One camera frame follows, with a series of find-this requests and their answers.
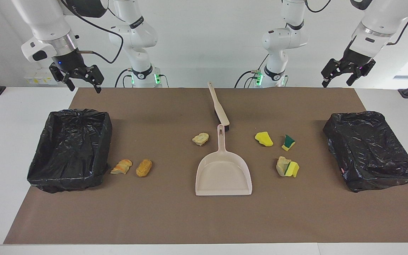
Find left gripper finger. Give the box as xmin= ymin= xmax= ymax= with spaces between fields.
xmin=346 ymin=59 xmax=376 ymax=86
xmin=322 ymin=58 xmax=344 ymax=88

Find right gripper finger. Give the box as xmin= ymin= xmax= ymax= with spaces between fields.
xmin=85 ymin=65 xmax=104 ymax=94
xmin=49 ymin=64 xmax=76 ymax=92

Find small green yellow sponge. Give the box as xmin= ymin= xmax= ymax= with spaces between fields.
xmin=281 ymin=134 xmax=296 ymax=152

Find striped orange croissant piece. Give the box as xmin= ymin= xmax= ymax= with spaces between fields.
xmin=110 ymin=159 xmax=133 ymax=175

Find plain yellow sponge piece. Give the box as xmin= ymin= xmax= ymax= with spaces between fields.
xmin=255 ymin=131 xmax=274 ymax=147

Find brown bread roll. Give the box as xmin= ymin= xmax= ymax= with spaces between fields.
xmin=136 ymin=159 xmax=153 ymax=177

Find yellow sponge green backing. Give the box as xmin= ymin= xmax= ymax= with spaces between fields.
xmin=284 ymin=161 xmax=300 ymax=178

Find pale striped pastry chunk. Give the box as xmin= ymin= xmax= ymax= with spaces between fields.
xmin=276 ymin=156 xmax=292 ymax=177

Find beige brush black bristles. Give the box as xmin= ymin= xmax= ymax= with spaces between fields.
xmin=208 ymin=82 xmax=231 ymax=132

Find pale bread lump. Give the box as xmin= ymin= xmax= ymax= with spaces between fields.
xmin=192 ymin=132 xmax=209 ymax=146

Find beige plastic dustpan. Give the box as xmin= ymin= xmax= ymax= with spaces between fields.
xmin=195 ymin=124 xmax=253 ymax=196

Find open black bag-lined bin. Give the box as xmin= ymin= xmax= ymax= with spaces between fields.
xmin=27 ymin=109 xmax=113 ymax=194

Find crumpled black bag-lined bin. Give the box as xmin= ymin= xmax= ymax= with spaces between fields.
xmin=323 ymin=111 xmax=408 ymax=193

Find brown table mat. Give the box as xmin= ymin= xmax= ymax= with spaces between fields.
xmin=3 ymin=87 xmax=408 ymax=245

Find white wall box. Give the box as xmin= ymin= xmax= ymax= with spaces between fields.
xmin=24 ymin=68 xmax=58 ymax=85

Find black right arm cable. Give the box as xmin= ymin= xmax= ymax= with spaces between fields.
xmin=58 ymin=0 xmax=124 ymax=65

